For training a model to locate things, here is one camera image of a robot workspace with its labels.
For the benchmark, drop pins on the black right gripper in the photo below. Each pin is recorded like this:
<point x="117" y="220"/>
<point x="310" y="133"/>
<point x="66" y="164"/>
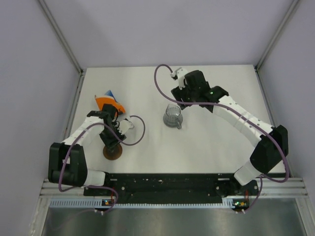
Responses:
<point x="178" y="94"/>

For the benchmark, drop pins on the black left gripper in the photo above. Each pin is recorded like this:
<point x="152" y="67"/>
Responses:
<point x="109" y="142"/>

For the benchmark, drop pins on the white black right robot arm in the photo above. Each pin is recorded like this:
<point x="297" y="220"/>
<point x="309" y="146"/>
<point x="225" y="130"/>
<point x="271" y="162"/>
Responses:
<point x="270" y="143"/>

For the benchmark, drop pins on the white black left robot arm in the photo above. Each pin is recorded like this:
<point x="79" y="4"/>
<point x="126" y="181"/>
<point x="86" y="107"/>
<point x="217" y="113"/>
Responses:
<point x="67" y="159"/>

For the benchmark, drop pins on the orange coffee filter box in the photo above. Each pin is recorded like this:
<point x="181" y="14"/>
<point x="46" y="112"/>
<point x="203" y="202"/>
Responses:
<point x="106" y="100"/>

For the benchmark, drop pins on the blue plastic coffee dripper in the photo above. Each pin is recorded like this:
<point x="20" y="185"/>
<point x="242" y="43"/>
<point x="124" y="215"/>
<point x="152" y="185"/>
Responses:
<point x="110" y="94"/>

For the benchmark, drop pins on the grey glass coffee server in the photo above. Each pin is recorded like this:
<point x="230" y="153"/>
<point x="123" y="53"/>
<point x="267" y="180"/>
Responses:
<point x="173" y="117"/>

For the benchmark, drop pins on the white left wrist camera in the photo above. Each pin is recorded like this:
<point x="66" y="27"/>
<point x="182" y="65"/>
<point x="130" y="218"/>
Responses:
<point x="124" y="125"/>

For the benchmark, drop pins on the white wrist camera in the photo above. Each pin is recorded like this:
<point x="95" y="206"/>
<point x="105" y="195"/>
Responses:
<point x="124" y="125"/>
<point x="179" y="75"/>

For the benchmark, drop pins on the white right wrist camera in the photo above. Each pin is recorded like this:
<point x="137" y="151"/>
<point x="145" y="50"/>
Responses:
<point x="179" y="75"/>

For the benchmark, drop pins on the aluminium frame post right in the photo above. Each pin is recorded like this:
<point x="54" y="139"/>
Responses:
<point x="277" y="34"/>

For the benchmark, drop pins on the aluminium frame post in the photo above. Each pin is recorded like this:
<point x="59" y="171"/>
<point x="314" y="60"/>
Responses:
<point x="277" y="34"/>
<point x="59" y="35"/>

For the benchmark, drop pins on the aluminium frame post left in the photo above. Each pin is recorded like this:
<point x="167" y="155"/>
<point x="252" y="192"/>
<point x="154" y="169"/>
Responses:
<point x="59" y="35"/>

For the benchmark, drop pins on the grey slotted cable duct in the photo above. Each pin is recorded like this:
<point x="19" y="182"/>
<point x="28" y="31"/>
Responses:
<point x="104" y="203"/>

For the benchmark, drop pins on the aluminium front rail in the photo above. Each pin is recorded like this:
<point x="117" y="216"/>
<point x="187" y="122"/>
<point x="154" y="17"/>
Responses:
<point x="293" y="188"/>

